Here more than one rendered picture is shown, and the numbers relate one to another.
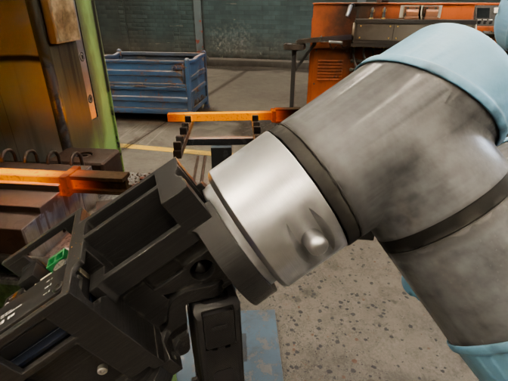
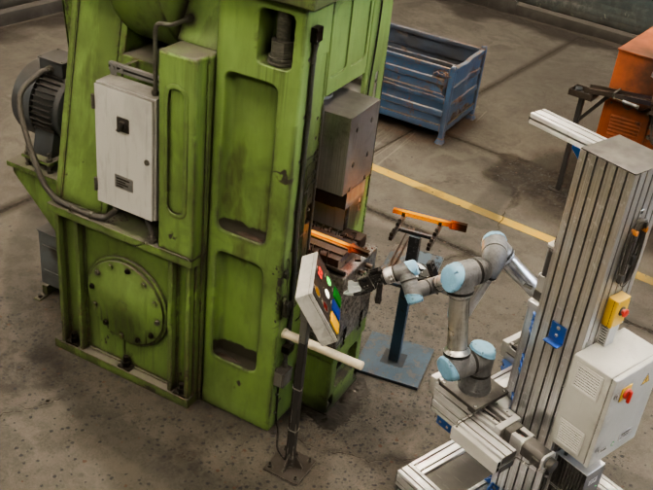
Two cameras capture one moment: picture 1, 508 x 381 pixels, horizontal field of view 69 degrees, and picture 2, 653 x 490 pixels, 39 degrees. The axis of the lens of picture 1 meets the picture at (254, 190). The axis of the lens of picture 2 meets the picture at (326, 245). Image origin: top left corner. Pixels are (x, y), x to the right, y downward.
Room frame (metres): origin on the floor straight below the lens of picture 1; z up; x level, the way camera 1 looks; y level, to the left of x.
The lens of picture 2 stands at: (-3.22, -0.85, 3.44)
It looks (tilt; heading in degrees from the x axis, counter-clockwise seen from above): 32 degrees down; 19
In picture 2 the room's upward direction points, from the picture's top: 7 degrees clockwise
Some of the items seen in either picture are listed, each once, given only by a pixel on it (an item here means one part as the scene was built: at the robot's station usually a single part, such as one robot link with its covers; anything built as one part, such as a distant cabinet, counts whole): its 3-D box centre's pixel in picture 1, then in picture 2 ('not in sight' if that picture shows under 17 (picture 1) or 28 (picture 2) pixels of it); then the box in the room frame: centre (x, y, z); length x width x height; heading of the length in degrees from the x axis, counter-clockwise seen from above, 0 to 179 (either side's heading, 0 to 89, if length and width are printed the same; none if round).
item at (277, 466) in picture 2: not in sight; (290, 459); (-0.03, 0.30, 0.05); 0.22 x 0.22 x 0.09; 83
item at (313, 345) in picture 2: not in sight; (323, 349); (0.18, 0.26, 0.62); 0.44 x 0.05 x 0.05; 83
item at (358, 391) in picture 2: not in sight; (335, 402); (0.53, 0.27, 0.01); 0.58 x 0.39 x 0.01; 173
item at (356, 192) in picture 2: not in sight; (318, 181); (0.56, 0.52, 1.32); 0.42 x 0.20 x 0.10; 83
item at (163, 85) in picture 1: (153, 84); (406, 77); (4.61, 1.23, 0.36); 1.20 x 0.80 x 0.72; 82
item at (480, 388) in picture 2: not in sight; (476, 377); (0.03, -0.51, 0.87); 0.15 x 0.15 x 0.10
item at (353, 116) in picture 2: not in sight; (326, 132); (0.60, 0.52, 1.56); 0.42 x 0.39 x 0.40; 83
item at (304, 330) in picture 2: not in sight; (298, 384); (-0.03, 0.30, 0.54); 0.04 x 0.04 x 1.08; 83
